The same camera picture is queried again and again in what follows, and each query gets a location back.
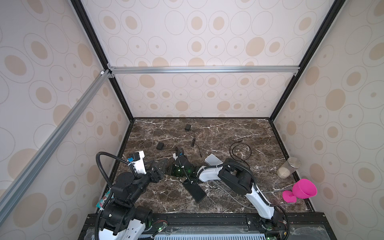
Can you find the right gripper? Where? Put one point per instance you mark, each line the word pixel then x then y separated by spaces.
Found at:
pixel 171 168

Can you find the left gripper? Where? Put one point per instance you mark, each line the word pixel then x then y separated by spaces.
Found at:
pixel 159 173

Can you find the black network switch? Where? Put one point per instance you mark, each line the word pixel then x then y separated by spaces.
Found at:
pixel 195 191

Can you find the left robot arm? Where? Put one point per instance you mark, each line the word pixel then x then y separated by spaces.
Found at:
pixel 118 217

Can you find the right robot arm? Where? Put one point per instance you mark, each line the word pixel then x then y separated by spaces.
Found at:
pixel 235 176

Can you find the black power adapter near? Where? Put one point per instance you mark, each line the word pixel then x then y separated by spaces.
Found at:
pixel 160 146

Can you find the white rectangular box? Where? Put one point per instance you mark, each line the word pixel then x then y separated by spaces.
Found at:
pixel 212 160

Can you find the green snack packet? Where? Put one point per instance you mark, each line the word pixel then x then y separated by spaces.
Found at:
pixel 102 201

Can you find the aluminium crossbar back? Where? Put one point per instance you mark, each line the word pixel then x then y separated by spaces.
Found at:
pixel 209 69

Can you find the aluminium crossbar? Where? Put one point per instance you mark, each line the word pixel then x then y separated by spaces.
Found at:
pixel 209 69
pixel 21 184

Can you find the pink silicone funnel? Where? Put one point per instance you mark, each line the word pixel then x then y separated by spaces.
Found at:
pixel 303 189

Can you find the aluminium crossbar left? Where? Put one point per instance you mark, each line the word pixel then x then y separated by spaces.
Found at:
pixel 21 184

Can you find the black corner frame post right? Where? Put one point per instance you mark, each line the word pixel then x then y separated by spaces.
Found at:
pixel 313 47

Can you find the black corner frame post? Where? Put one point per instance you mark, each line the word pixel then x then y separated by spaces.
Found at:
pixel 94 40
pixel 313 47

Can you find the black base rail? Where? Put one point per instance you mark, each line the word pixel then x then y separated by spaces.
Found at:
pixel 245 226

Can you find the black corner frame post left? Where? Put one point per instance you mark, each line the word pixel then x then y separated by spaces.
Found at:
pixel 94 40

